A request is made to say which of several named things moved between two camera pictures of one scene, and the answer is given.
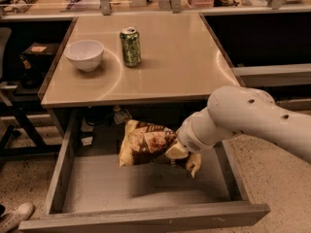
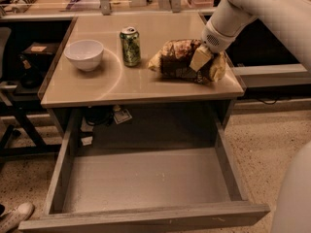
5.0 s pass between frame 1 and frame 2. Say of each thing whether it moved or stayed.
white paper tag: stayed
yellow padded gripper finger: moved
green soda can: stayed
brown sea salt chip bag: moved
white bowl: stayed
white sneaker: stayed
